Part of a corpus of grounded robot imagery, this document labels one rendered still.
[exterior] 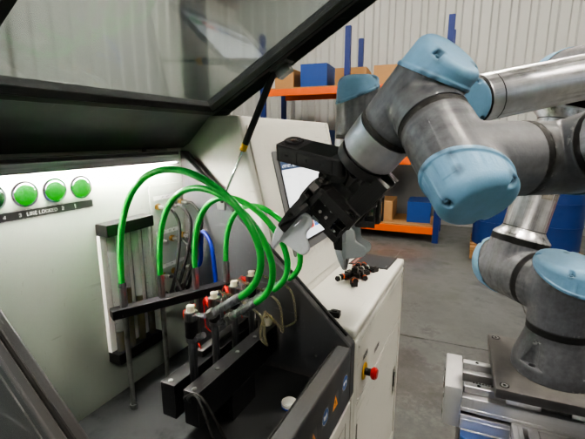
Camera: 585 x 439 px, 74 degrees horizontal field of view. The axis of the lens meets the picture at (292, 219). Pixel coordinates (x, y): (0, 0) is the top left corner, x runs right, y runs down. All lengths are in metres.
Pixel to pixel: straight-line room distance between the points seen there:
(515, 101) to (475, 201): 0.36
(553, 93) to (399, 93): 0.37
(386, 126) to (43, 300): 0.79
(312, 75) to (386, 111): 5.86
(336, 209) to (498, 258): 0.51
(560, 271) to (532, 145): 0.46
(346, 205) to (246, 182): 0.63
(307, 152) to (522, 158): 0.26
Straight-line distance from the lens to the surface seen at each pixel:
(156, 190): 1.14
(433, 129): 0.39
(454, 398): 0.93
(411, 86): 0.43
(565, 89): 0.78
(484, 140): 0.39
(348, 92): 0.72
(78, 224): 1.00
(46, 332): 1.02
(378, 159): 0.47
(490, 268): 0.96
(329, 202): 0.52
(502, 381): 0.89
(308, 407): 0.89
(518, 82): 0.72
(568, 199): 5.38
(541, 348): 0.90
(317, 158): 0.52
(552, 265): 0.85
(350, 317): 1.17
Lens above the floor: 1.49
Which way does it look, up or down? 12 degrees down
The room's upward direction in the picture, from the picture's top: straight up
